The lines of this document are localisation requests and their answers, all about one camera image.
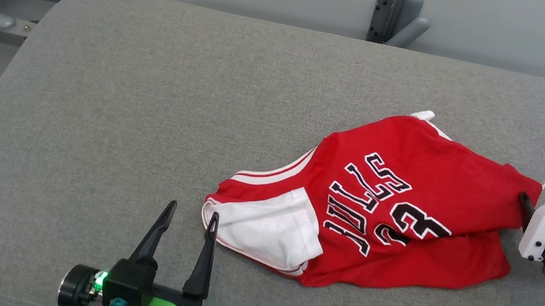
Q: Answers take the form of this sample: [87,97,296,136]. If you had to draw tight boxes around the red Bulls basketball jersey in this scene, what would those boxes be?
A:
[193,79,545,306]

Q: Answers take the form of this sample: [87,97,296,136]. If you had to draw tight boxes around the black round left gripper motor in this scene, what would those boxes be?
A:
[56,261,105,306]

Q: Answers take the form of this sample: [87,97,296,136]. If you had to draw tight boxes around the grey fabric sofa cushion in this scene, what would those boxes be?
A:
[0,0,545,306]

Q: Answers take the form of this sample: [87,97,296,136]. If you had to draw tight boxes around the grey partition post bracket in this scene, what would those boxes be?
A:
[366,0,435,51]

